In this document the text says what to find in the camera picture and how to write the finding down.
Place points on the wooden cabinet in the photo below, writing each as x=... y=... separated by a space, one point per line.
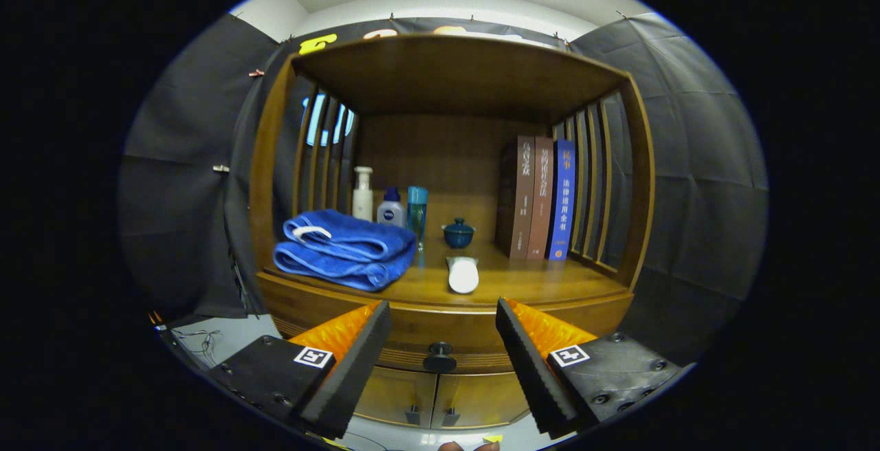
x=454 y=73

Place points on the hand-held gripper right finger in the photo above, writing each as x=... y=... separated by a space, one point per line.
x=536 y=375

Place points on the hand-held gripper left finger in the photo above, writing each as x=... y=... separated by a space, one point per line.
x=354 y=375

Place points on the wooden countertop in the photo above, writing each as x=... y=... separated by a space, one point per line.
x=522 y=286

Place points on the blue book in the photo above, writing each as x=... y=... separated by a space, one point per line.
x=562 y=203

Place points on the dark brown book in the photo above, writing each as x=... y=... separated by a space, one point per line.
x=522 y=196

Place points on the blue folded towel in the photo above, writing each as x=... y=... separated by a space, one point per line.
x=344 y=245

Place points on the white bottle with blue cap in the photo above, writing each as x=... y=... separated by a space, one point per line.
x=390 y=216

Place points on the wooden cabinet door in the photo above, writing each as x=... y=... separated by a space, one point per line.
x=392 y=392
x=481 y=399

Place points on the white tube with green print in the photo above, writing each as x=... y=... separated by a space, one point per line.
x=463 y=276

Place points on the white pump bottle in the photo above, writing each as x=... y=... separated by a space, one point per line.
x=362 y=203

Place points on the clear bottle with blue cap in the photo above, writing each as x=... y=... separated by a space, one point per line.
x=416 y=214

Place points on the reddish brown book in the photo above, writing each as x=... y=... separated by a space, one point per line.
x=541 y=203

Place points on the blue lidded teacup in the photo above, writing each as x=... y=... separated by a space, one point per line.
x=458 y=234

